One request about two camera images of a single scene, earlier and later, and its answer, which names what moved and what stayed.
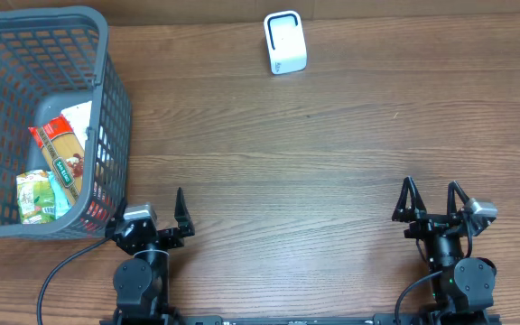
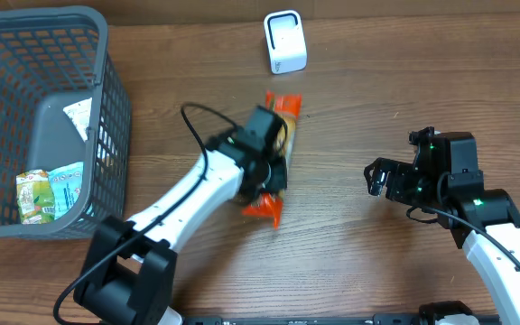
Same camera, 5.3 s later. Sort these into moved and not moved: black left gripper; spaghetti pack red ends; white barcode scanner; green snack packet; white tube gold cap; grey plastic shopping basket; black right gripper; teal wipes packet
Moved: black right gripper; black left gripper; spaghetti pack red ends
Not moved: teal wipes packet; white barcode scanner; grey plastic shopping basket; green snack packet; white tube gold cap
